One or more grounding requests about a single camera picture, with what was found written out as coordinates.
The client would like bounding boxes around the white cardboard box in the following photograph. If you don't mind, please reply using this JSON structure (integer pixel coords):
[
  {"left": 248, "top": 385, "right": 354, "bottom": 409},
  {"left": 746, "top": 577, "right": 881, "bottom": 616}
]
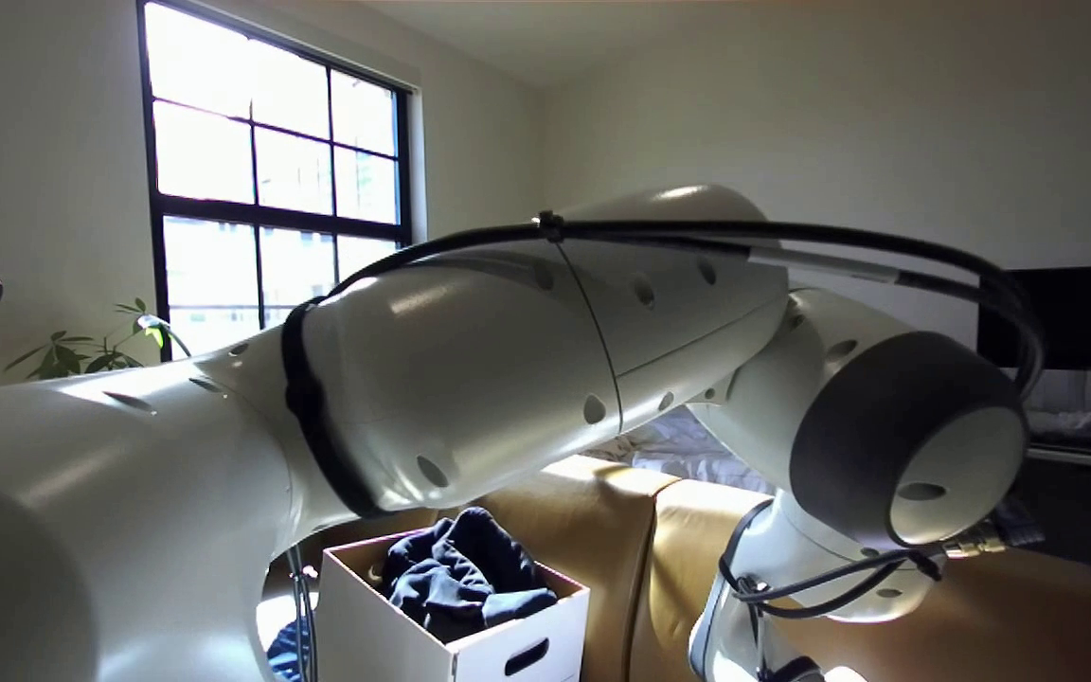
[{"left": 315, "top": 528, "right": 594, "bottom": 682}]

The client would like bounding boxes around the white crumpled bedsheet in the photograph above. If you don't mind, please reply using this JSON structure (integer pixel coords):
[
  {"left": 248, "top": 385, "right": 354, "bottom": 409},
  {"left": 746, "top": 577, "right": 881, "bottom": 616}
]
[{"left": 622, "top": 401, "right": 774, "bottom": 494}]

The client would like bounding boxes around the black framed window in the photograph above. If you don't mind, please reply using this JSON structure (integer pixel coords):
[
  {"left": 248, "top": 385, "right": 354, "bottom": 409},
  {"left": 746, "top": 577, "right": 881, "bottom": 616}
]
[{"left": 135, "top": 0, "right": 425, "bottom": 360}]

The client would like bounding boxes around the black computer monitor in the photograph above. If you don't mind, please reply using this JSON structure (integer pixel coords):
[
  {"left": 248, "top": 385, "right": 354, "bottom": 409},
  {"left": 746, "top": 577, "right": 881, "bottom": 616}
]
[{"left": 973, "top": 263, "right": 1091, "bottom": 380}]

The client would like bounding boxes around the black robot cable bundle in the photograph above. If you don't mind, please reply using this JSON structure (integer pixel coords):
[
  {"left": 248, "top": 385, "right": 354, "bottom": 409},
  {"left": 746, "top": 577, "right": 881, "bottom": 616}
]
[{"left": 315, "top": 209, "right": 1050, "bottom": 682}]

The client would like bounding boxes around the tan leather sofa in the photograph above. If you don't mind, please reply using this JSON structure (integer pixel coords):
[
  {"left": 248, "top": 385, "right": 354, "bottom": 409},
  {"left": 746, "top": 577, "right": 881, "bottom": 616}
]
[{"left": 261, "top": 450, "right": 1091, "bottom": 682}]

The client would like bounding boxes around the green potted plant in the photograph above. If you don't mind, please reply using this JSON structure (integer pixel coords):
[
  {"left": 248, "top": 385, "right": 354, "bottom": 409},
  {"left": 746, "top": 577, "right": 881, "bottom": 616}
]
[{"left": 5, "top": 294, "right": 195, "bottom": 385}]

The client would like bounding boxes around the white topped desk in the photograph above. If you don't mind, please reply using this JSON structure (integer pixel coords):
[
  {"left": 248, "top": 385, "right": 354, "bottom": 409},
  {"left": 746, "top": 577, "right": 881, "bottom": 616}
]
[{"left": 1012, "top": 409, "right": 1091, "bottom": 603}]

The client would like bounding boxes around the black strap on arm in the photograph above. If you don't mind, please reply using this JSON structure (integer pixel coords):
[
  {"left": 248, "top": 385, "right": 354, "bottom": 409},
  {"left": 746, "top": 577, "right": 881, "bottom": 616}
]
[{"left": 277, "top": 294, "right": 386, "bottom": 520}]

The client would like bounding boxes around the dark navy crumpled clothing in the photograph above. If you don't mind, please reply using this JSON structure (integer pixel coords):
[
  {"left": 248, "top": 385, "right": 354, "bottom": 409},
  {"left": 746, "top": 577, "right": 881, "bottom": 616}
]
[{"left": 370, "top": 503, "right": 565, "bottom": 648}]

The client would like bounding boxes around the blue cloth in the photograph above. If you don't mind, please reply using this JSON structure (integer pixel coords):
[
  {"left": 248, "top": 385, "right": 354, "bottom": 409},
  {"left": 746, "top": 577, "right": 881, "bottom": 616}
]
[{"left": 261, "top": 615, "right": 317, "bottom": 682}]

